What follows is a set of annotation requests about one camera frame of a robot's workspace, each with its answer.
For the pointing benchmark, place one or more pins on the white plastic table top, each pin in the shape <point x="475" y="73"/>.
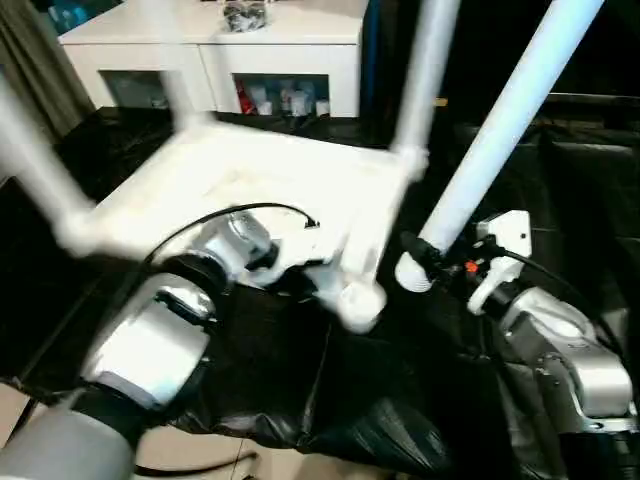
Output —
<point x="225" y="165"/>

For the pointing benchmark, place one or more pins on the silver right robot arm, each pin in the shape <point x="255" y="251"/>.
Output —
<point x="590" y="370"/>

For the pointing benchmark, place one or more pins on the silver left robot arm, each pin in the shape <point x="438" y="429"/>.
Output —
<point x="150" y="340"/>

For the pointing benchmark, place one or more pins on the black plastic mat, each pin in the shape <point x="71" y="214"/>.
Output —
<point x="350" y="390"/>

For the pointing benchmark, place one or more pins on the blue upright panel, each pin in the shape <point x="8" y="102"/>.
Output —
<point x="372" y="55"/>

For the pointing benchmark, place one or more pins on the black case with yellow label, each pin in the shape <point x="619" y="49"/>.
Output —
<point x="470" y="50"/>

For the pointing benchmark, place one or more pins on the black long bar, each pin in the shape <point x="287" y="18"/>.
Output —
<point x="590" y="99"/>

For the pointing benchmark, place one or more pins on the white cabinet with glass doors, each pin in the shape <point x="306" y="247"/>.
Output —
<point x="200" y="55"/>

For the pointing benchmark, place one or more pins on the dark crumpled bag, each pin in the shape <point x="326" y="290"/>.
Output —
<point x="245" y="14"/>

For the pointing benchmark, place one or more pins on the grey curtain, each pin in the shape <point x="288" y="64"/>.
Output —
<point x="35" y="60"/>

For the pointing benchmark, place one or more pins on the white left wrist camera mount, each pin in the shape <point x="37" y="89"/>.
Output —
<point x="300" y="247"/>

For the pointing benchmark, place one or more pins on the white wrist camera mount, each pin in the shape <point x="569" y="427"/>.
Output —
<point x="300" y="247"/>
<point x="510" y="230"/>

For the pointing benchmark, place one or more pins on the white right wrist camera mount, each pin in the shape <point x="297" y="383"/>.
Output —
<point x="510" y="230"/>

